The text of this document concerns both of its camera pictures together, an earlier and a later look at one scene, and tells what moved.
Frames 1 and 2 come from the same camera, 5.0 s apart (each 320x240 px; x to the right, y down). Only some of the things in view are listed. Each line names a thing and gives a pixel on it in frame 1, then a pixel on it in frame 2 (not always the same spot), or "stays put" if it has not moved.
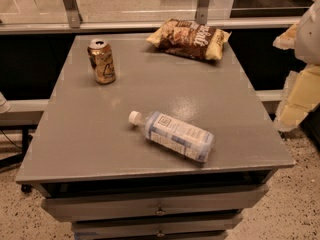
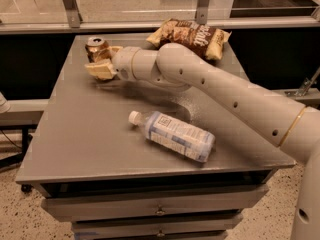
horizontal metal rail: x=135 y=27 stays put
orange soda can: x=101 y=59 stays put
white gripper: x=309 y=37 -> x=122 y=63
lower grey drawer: x=164 y=225 stays put
